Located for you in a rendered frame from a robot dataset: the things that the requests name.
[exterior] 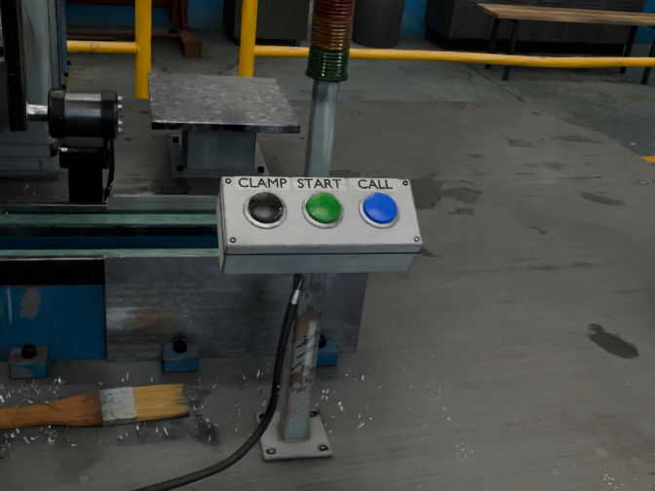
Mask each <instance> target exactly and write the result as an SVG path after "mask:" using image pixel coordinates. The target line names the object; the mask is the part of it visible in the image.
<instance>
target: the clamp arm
mask: <svg viewBox="0 0 655 491"><path fill-rule="evenodd" d="M0 13H1V25H2V38H3V51H4V57H1V59H0V72H5V76H6V89H7V101H8V114H9V126H10V131H11V132H27V129H28V126H29V122H35V120H34V119H28V117H34V111H28V113H27V106H28V108H34V107H35V105H32V104H29V102H28V97H27V83H26V68H25V52H24V38H23V23H22V8H21V0H0ZM27 115H28V117H27Z"/></svg>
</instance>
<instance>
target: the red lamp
mask: <svg viewBox="0 0 655 491"><path fill-rule="evenodd" d="M355 1H356V0H314V2H313V10H312V11H313V12H314V13H315V14H317V15H319V16H323V17H328V18H336V19H347V18H351V17H352V16H353V15H354V12H355V11H354V9H355Z"/></svg>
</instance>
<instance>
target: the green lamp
mask: <svg viewBox="0 0 655 491"><path fill-rule="evenodd" d="M349 50H350V48H349V49H347V50H340V51H335V50H326V49H321V48H317V47H314V46H312V45H311V44H310V43H309V51H308V52H309V54H308V61H307V62H308V64H307V73H308V74H310V75H312V76H315V77H318V78H323V79H342V78H345V77H346V75H347V70H348V69H347V67H348V60H349V53H350V52H349Z"/></svg>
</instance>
